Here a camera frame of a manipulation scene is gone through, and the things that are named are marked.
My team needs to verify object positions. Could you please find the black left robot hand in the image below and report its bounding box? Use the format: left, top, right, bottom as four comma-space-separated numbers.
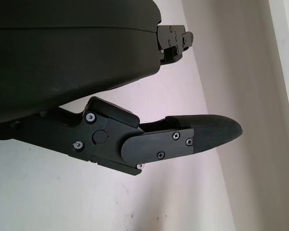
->
0, 0, 243, 177

